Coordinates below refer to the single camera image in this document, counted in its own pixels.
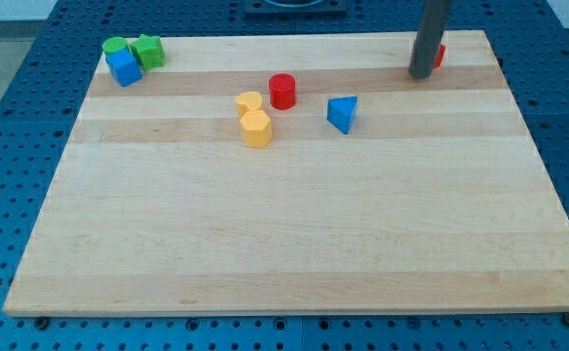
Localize red star block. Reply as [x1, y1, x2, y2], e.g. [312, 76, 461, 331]
[434, 44, 446, 69]

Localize wooden board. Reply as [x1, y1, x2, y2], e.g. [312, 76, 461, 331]
[4, 30, 569, 317]

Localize green star block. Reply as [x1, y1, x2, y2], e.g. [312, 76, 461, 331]
[130, 34, 165, 71]

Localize yellow hexagon block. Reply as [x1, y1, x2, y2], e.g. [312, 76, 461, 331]
[240, 110, 272, 148]

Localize yellow heart block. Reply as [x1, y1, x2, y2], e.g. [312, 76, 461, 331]
[235, 91, 263, 118]

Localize blue triangle block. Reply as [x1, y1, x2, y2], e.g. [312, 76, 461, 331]
[326, 96, 358, 135]

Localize red cylinder block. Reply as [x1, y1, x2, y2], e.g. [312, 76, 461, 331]
[268, 73, 296, 110]

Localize blue cube block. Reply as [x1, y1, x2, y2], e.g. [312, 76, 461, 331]
[105, 49, 142, 87]

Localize green cylinder block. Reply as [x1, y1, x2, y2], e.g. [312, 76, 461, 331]
[102, 36, 129, 56]

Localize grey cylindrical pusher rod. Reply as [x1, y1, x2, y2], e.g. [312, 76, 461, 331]
[408, 0, 453, 79]

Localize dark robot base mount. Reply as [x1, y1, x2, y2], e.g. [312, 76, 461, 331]
[241, 0, 348, 18]

